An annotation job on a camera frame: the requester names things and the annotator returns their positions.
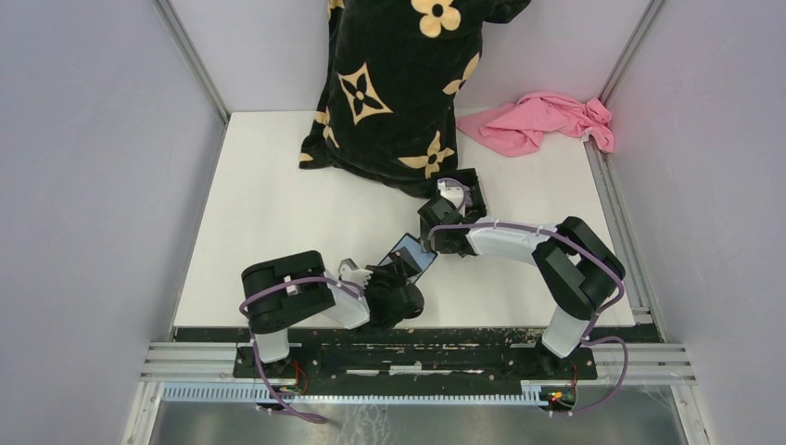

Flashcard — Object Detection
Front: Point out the black plastic bin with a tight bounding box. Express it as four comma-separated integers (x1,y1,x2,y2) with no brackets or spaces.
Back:
435,168,488,221

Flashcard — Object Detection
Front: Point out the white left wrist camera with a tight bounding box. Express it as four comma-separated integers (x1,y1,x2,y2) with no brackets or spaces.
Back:
338,259,373,290

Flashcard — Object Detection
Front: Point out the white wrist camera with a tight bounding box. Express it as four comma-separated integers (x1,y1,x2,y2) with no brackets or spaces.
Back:
437,177,471,211
338,259,373,290

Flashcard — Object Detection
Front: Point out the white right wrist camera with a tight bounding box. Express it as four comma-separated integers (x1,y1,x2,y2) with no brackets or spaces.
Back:
437,177,471,211

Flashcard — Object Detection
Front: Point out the black floral blanket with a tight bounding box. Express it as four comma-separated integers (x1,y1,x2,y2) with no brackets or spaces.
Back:
299,0,526,198

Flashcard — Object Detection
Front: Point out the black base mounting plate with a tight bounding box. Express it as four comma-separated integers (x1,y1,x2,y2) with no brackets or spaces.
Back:
263,328,598,396

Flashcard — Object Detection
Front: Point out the black leather card holder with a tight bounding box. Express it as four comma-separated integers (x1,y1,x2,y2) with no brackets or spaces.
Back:
377,233,437,284

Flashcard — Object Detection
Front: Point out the white slotted cable duct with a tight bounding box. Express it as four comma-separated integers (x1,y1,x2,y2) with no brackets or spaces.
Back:
161,382,547,408

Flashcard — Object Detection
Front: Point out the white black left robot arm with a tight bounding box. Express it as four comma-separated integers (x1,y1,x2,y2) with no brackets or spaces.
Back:
239,245,437,377

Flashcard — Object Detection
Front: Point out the pink cloth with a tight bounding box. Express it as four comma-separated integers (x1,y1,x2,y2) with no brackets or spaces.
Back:
457,92,615,158

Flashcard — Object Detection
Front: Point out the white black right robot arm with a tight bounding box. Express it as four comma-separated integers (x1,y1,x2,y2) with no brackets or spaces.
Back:
418,197,626,378

